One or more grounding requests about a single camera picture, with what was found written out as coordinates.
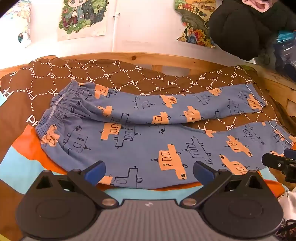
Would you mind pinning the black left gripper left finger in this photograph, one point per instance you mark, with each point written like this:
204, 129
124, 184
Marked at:
59, 207

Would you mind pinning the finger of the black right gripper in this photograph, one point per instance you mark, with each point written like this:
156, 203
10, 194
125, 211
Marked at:
279, 163

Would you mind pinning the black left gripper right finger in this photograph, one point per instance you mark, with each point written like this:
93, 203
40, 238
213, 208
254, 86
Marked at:
233, 206

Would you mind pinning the blue patterned pajama pants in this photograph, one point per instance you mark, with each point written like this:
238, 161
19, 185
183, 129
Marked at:
153, 141

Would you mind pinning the blue plastic bag clutter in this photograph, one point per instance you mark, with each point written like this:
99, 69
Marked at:
284, 52

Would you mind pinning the brown PF patterned bedsheet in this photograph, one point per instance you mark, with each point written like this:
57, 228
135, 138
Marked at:
26, 92

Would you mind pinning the black hanging garment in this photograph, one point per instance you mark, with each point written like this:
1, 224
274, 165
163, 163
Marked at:
243, 28

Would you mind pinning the wooden bed frame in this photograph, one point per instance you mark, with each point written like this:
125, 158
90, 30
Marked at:
282, 89

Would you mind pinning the colourful landscape wall poster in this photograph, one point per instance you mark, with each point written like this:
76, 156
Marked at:
195, 18

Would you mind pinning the anime character wall poster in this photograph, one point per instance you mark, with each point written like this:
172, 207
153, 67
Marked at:
82, 19

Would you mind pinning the white wall pipe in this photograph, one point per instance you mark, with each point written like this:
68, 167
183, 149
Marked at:
116, 18

